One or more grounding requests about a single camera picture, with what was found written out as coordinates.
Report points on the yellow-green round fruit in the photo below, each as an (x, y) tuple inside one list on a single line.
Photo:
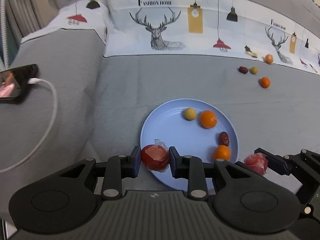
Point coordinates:
[(254, 70), (189, 114)]

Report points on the plastic-wrapped red fruit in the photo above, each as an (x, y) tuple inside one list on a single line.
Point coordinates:
[(256, 163), (155, 158)]

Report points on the blue plate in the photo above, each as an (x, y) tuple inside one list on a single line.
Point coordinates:
[(175, 130)]

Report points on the black smartphone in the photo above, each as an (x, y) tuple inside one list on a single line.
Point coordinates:
[(15, 82)]

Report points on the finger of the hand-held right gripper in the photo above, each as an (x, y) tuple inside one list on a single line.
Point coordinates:
[(276, 165), (242, 164)]

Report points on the red date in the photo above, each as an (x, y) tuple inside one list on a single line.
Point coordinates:
[(243, 69), (224, 138)]

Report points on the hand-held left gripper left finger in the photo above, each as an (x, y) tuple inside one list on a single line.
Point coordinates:
[(136, 162)]

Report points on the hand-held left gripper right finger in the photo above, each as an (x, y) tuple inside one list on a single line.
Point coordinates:
[(173, 163)]

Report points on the plastic-wrapped orange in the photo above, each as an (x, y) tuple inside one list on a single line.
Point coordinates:
[(269, 58), (221, 153)]

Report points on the small orange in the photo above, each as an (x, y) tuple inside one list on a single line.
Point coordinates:
[(264, 82), (208, 119)]

